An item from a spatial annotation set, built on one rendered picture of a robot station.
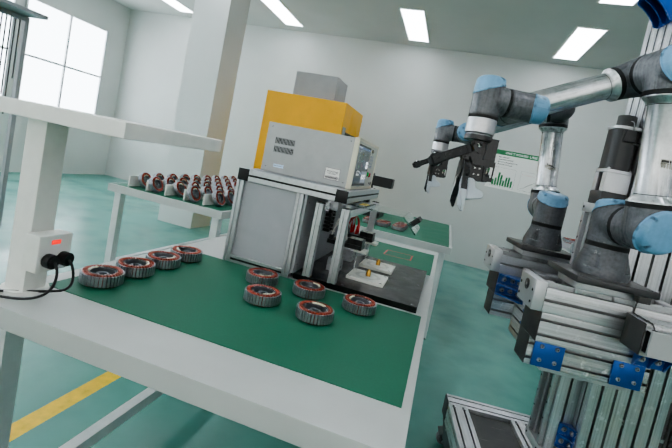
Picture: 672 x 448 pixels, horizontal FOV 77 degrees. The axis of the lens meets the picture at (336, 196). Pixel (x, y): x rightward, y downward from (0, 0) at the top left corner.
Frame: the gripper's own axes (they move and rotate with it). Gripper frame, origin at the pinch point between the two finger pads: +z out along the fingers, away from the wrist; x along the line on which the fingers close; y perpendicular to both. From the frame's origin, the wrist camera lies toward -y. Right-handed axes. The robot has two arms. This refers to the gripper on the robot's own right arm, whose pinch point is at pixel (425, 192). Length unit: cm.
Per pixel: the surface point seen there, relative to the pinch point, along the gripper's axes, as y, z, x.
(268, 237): -58, 27, -50
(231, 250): -72, 36, -49
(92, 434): -93, 95, -85
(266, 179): -63, 6, -51
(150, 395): -89, 95, -59
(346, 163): -36, -6, -41
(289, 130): -61, -14, -37
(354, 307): -20, 38, -75
